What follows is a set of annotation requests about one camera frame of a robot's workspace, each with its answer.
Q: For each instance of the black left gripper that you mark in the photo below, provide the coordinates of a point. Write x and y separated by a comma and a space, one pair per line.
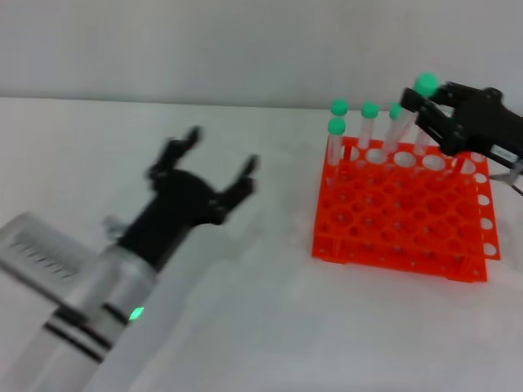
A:
180, 204

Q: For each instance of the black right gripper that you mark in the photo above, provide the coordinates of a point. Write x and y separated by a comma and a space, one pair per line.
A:
486, 118

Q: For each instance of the clear test tube green cap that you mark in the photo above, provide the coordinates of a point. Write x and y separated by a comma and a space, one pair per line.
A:
394, 111
339, 107
427, 83
369, 110
336, 126
421, 143

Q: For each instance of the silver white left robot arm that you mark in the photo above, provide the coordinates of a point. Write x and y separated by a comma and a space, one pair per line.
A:
81, 326

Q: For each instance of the orange test tube rack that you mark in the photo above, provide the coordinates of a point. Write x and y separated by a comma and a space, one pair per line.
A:
408, 212

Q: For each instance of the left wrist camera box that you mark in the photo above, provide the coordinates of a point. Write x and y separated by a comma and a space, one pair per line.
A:
41, 249

